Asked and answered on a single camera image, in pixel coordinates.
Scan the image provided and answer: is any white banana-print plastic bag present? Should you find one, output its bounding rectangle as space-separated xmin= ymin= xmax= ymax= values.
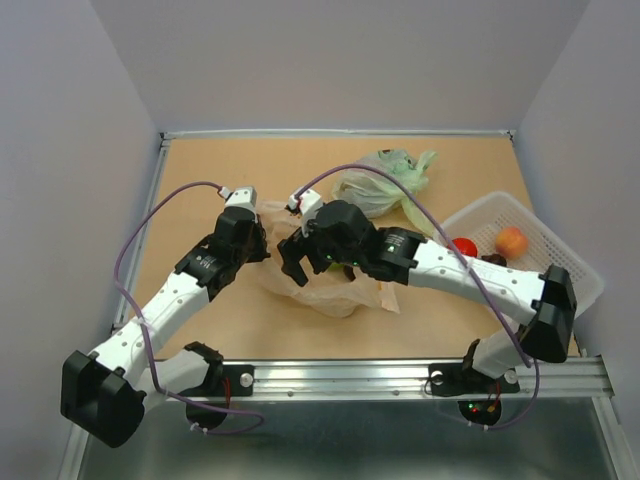
xmin=252 ymin=200 xmax=400 ymax=318

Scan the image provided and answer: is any orange fruit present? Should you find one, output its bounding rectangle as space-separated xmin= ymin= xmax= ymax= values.
xmin=452 ymin=237 xmax=478 ymax=258

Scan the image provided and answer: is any dark plum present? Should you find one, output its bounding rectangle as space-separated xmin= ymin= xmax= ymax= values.
xmin=343 ymin=266 xmax=356 ymax=281
xmin=480 ymin=253 xmax=508 ymax=267

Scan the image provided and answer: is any red yellow peach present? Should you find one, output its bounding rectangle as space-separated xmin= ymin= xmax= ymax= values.
xmin=494 ymin=227 xmax=529 ymax=260

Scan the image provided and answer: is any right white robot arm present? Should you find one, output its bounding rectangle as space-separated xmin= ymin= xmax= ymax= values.
xmin=278 ymin=198 xmax=577 ymax=397

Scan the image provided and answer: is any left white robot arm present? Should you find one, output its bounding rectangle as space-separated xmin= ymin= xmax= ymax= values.
xmin=60 ymin=205 xmax=268 ymax=448

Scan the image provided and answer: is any green tied plastic bag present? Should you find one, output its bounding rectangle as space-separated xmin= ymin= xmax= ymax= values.
xmin=331 ymin=149 xmax=438 ymax=236

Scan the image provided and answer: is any white plastic mesh basket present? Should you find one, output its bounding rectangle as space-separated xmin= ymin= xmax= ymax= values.
xmin=442 ymin=191 xmax=604 ymax=316

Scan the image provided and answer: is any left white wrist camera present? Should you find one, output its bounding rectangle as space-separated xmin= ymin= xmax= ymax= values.
xmin=219 ymin=186 xmax=257 ymax=212

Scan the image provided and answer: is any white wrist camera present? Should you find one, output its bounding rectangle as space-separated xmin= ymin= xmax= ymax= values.
xmin=285 ymin=189 xmax=324 ymax=222
xmin=219 ymin=186 xmax=257 ymax=212

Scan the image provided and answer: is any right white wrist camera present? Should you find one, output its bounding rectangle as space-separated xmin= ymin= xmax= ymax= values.
xmin=285 ymin=189 xmax=324 ymax=222

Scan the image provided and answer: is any aluminium front rail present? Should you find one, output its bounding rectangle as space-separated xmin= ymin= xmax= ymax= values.
xmin=149 ymin=357 xmax=614 ymax=401

